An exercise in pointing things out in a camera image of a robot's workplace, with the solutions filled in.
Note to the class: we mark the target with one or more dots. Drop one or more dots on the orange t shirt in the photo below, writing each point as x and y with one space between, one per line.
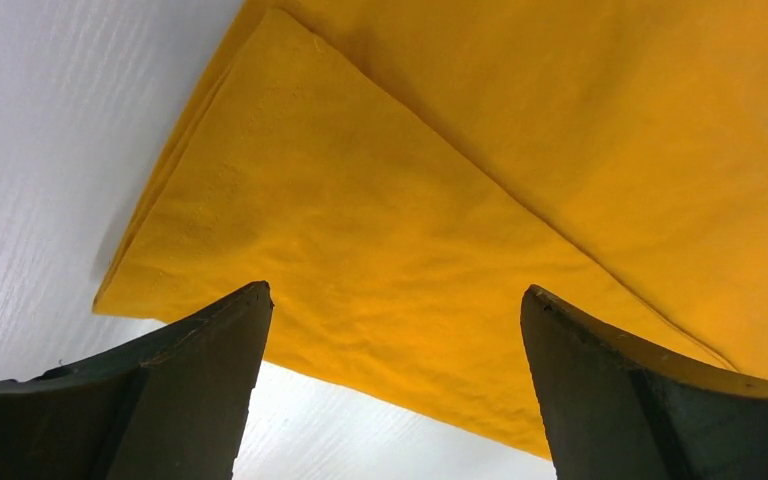
401 171

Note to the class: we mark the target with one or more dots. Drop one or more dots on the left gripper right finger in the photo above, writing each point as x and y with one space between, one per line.
617 406

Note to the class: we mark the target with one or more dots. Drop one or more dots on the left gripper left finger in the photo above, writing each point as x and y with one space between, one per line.
171 404

